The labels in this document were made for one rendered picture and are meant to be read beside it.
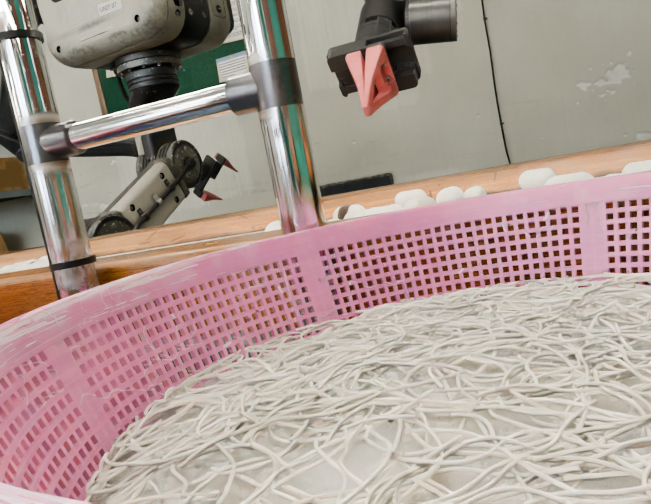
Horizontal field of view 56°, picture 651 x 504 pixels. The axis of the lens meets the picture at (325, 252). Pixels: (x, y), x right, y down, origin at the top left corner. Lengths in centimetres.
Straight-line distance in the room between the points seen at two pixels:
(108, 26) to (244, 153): 158
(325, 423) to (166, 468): 4
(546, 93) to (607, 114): 24
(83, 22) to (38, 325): 122
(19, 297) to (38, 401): 27
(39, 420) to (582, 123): 249
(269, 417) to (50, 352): 7
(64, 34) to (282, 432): 131
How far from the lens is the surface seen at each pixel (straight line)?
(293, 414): 17
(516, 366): 16
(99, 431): 20
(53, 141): 38
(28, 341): 19
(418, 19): 82
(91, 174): 328
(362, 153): 266
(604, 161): 67
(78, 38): 140
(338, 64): 76
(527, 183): 62
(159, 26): 129
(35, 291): 44
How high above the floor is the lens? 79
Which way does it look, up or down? 7 degrees down
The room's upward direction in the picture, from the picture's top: 11 degrees counter-clockwise
